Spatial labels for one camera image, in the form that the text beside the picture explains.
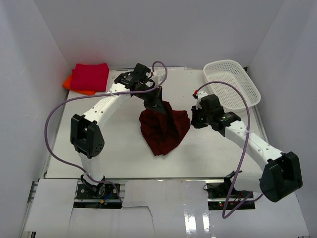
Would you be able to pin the folded crimson t-shirt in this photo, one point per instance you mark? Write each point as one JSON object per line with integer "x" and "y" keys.
{"x": 89, "y": 77}

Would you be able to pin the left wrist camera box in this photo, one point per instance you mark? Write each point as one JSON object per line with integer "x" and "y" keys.
{"x": 155, "y": 78}

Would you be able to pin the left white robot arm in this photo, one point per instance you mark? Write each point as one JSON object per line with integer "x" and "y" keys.
{"x": 86, "y": 130}

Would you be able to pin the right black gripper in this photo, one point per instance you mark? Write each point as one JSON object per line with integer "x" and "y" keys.
{"x": 194, "y": 122}

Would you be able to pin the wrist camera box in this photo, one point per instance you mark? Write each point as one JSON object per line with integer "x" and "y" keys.
{"x": 155, "y": 78}
{"x": 198, "y": 96}

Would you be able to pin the dark red t-shirt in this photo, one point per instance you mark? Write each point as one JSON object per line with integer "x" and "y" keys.
{"x": 164, "y": 132}

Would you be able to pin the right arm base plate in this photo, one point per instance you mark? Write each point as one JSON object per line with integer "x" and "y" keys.
{"x": 217, "y": 193}

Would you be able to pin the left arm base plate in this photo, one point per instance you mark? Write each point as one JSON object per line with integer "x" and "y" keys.
{"x": 100, "y": 196}

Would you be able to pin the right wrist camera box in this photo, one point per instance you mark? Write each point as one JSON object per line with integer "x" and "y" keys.
{"x": 198, "y": 96}

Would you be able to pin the white perforated plastic basket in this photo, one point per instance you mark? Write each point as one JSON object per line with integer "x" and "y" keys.
{"x": 230, "y": 75}

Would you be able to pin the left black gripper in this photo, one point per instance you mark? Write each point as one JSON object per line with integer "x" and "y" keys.
{"x": 157, "y": 101}

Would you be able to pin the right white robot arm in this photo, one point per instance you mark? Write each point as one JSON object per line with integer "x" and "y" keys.
{"x": 281, "y": 172}

